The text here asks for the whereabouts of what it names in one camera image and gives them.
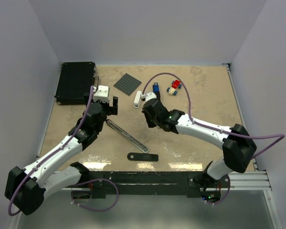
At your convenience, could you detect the black stapler top cover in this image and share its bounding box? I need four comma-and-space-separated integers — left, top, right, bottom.
127, 152, 159, 162

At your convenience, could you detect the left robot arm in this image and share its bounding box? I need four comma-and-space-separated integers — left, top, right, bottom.
5, 96, 118, 216

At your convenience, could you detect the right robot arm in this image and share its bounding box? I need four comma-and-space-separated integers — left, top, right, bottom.
142, 99, 257, 187

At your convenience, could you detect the small white stapler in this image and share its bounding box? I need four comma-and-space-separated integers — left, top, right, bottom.
133, 91, 142, 109

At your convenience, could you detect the grey studded building plate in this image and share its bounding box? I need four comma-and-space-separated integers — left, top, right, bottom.
114, 73, 142, 96

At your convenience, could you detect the red white toy car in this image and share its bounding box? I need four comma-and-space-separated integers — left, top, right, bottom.
166, 80, 182, 96

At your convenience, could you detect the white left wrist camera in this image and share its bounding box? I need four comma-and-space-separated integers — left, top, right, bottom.
93, 85, 110, 103

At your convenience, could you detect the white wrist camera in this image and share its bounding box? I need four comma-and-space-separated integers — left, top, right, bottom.
93, 85, 110, 103
140, 92, 157, 102

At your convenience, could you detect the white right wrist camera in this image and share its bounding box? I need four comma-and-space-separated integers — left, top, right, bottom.
140, 92, 157, 102

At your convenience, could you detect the black case with metal handle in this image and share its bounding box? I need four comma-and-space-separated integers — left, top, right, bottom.
54, 62, 96, 105

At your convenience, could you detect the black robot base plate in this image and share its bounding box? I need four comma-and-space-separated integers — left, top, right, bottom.
79, 171, 230, 198

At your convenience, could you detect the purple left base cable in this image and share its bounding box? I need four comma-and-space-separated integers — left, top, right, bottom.
71, 178, 119, 212

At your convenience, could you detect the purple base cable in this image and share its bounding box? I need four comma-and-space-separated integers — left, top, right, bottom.
204, 175, 232, 206
71, 178, 119, 212

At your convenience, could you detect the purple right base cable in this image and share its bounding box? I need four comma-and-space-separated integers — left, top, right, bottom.
204, 175, 232, 206

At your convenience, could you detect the aluminium table edge rail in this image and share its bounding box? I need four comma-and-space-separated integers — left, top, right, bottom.
222, 63, 272, 191

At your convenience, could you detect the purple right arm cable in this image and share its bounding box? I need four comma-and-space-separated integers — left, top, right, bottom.
142, 72, 286, 160

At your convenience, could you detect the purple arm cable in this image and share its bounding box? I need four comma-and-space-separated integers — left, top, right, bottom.
142, 72, 286, 160
8, 86, 97, 217

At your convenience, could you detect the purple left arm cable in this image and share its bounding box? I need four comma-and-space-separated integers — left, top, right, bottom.
8, 86, 97, 217

